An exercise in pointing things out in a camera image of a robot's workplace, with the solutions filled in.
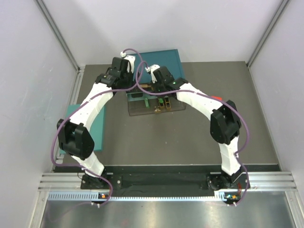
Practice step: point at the black gold lipstick horizontal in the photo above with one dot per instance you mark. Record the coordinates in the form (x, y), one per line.
(158, 109)

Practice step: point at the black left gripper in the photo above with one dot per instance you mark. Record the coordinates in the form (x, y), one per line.
(131, 75)

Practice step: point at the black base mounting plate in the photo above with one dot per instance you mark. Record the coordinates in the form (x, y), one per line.
(191, 181)

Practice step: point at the teal drawer organizer box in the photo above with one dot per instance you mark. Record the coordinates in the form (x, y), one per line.
(168, 58)

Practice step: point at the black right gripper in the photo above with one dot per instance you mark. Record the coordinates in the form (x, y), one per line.
(154, 85)

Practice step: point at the clear acrylic drawer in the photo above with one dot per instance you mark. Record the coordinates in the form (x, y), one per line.
(138, 107)
(138, 96)

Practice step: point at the teal flat lid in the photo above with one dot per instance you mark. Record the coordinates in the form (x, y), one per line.
(97, 130)

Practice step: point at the aluminium frame rail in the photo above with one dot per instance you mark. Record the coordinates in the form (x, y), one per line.
(68, 186)

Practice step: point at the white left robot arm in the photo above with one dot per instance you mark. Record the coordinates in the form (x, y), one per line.
(74, 134)

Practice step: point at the orange red cube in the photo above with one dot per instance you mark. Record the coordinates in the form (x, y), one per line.
(216, 97)

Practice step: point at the dark green mascara tube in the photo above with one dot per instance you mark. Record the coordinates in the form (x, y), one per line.
(146, 100)

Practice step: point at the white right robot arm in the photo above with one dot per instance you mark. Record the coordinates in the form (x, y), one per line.
(224, 123)

